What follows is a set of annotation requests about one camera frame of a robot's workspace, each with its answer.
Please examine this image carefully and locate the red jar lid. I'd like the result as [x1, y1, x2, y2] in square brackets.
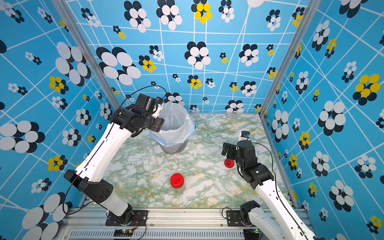
[224, 159, 235, 169]

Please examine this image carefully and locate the red-lid jar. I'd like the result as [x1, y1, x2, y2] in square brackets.
[142, 141, 156, 160]
[170, 173, 185, 192]

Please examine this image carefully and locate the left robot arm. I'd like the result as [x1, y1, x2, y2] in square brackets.
[64, 94, 164, 226]

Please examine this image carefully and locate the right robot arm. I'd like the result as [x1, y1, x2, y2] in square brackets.
[222, 140, 318, 240]

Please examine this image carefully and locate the white bin liner bag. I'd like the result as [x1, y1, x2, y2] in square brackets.
[149, 102, 198, 147]

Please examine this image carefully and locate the grey trash bin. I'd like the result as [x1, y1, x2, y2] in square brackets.
[160, 141, 188, 155]

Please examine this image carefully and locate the right circuit board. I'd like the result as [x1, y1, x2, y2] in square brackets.
[244, 229, 264, 240]

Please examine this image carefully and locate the circuit board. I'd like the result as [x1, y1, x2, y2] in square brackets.
[244, 229, 264, 240]
[114, 229, 134, 238]

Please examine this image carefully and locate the left circuit board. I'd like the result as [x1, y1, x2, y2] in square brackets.
[114, 229, 134, 238]

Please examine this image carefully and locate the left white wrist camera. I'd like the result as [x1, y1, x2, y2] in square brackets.
[152, 104, 164, 119]

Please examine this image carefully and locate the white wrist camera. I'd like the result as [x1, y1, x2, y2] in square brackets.
[239, 131, 250, 141]
[152, 104, 164, 119]

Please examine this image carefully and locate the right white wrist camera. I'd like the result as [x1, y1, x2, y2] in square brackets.
[239, 131, 250, 141]

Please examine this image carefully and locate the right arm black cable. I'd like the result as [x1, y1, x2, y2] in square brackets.
[236, 141, 313, 240]

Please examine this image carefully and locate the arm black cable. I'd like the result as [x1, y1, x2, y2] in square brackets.
[62, 85, 168, 215]
[236, 141, 313, 240]

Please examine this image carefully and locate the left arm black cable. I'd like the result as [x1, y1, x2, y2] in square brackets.
[62, 85, 168, 215]

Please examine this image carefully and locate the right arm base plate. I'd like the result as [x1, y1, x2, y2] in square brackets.
[225, 209, 269, 228]

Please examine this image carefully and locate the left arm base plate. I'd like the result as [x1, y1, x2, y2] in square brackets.
[105, 210, 149, 227]

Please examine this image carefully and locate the left aluminium corner post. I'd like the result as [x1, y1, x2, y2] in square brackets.
[52, 1, 120, 110]

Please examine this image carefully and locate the aluminium corner post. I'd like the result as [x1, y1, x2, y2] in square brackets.
[52, 1, 120, 110]
[260, 0, 321, 119]

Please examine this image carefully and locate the aluminium front rail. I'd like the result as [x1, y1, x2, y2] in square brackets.
[56, 207, 319, 240]

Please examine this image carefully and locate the right aluminium corner post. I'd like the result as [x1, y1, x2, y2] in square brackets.
[260, 0, 321, 119]

